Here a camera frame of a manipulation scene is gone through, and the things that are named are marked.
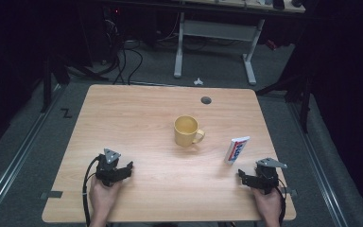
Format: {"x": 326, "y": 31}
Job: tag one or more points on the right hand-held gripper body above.
{"x": 267, "y": 179}

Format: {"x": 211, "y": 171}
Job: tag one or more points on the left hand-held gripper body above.
{"x": 107, "y": 168}

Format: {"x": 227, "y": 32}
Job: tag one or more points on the white toothpaste tube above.
{"x": 235, "y": 150}

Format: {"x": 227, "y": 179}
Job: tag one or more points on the yellow mug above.
{"x": 186, "y": 132}

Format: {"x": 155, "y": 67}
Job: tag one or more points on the person's right hand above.
{"x": 267, "y": 205}

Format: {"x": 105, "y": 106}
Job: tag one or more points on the person's left hand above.
{"x": 102, "y": 198}

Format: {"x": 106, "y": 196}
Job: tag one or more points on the grey tape strip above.
{"x": 291, "y": 192}
{"x": 52, "y": 195}

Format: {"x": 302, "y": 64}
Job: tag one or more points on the black metal stand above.
{"x": 305, "y": 104}
{"x": 46, "y": 88}

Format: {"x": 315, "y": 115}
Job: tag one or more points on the small white floor object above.
{"x": 198, "y": 82}

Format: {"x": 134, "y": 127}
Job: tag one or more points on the small red object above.
{"x": 271, "y": 44}

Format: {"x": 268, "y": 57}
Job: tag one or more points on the desk with white legs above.
{"x": 217, "y": 31}

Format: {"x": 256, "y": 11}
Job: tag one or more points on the metal floor rail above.
{"x": 15, "y": 164}
{"x": 318, "y": 167}

